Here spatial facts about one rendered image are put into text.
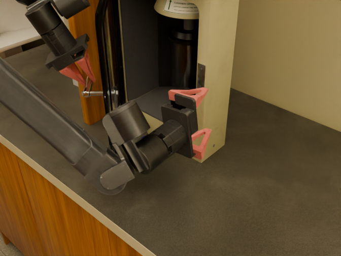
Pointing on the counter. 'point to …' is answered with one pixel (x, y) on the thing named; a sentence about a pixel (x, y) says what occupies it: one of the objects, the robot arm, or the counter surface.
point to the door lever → (90, 89)
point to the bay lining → (146, 46)
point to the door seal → (106, 50)
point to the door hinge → (120, 50)
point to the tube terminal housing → (210, 69)
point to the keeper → (201, 75)
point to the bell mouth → (177, 9)
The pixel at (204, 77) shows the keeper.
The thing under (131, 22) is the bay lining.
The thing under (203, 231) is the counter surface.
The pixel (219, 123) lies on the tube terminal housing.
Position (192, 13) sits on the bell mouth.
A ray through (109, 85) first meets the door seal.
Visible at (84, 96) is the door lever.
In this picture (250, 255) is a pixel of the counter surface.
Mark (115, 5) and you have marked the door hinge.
